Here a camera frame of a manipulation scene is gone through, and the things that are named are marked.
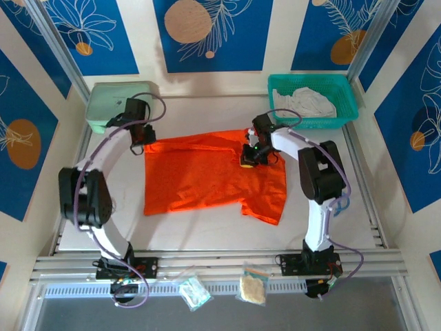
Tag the orange t-shirt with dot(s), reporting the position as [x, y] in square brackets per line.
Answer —
[193, 179]

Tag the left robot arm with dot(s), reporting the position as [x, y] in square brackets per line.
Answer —
[86, 196]

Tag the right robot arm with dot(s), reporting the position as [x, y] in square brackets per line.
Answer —
[320, 172]

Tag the mint green case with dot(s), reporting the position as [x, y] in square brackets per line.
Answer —
[103, 100]

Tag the white t-shirt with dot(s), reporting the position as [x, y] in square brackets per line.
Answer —
[310, 101]

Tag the blue panel with white flower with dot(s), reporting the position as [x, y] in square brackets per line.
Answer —
[113, 55]

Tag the blue panel with beige circle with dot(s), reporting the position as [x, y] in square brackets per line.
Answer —
[241, 51]

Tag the teal plastic basket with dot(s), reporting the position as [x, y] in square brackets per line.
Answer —
[344, 93]

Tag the blue panel with orange oval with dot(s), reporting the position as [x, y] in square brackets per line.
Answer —
[317, 34]

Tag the plastic bag with beige contents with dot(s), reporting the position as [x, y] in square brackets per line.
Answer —
[253, 288]

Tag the plastic bag with green contents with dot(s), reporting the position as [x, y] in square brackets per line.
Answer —
[194, 293]

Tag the black round electronics module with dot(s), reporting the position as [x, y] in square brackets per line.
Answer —
[317, 289]
[124, 286]

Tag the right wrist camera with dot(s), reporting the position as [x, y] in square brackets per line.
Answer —
[251, 133]

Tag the long aluminium frame rail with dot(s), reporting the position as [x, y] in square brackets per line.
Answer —
[213, 262]

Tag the aluminium frame post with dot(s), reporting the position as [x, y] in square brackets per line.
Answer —
[369, 41]
[56, 45]

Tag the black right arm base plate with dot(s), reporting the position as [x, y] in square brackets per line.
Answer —
[291, 263]

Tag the blue floral wall panel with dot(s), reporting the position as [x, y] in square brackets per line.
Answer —
[406, 165]
[2, 272]
[31, 41]
[20, 103]
[389, 38]
[435, 263]

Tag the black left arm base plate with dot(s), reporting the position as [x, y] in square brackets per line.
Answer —
[148, 267]

